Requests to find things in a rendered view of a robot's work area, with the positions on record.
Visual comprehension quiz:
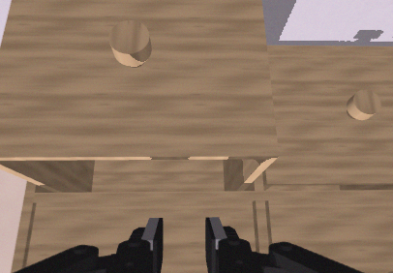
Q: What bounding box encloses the brown wooden drawer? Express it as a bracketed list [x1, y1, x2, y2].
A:
[0, 0, 279, 193]
[262, 51, 393, 191]
[26, 200, 256, 273]
[265, 199, 393, 273]

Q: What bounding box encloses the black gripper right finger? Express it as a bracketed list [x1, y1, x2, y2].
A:
[205, 217, 363, 273]

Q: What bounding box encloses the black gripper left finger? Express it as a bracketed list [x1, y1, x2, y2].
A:
[14, 218, 163, 273]

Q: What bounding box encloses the brown wooden chest of drawers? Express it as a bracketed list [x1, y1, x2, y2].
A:
[11, 45, 393, 273]

